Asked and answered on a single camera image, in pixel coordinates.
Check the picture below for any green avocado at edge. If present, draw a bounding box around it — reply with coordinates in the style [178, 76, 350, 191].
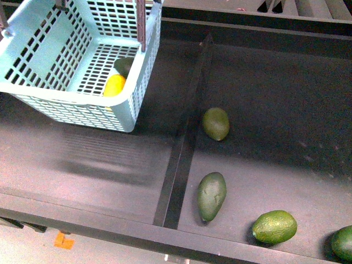
[331, 225, 351, 262]

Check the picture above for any olive avocado top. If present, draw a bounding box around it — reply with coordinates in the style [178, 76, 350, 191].
[202, 107, 230, 141]

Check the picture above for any yellow mango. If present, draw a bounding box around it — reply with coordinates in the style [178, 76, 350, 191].
[103, 74, 126, 97]

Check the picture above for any dark green avocado middle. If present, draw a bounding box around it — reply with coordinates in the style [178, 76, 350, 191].
[197, 172, 227, 222]

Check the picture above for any dark wooden shelf unit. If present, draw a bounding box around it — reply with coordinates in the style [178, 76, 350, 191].
[1, 1, 351, 263]

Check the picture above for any light blue plastic basket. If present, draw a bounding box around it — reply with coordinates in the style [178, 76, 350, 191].
[1, 1, 163, 132]

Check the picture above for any brown basket handle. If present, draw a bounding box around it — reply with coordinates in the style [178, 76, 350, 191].
[136, 0, 146, 52]

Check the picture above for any bright green avocado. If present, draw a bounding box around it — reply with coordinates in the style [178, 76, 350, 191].
[252, 210, 298, 245]

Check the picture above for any orange floor tape marker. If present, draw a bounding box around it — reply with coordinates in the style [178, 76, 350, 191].
[53, 231, 75, 250]

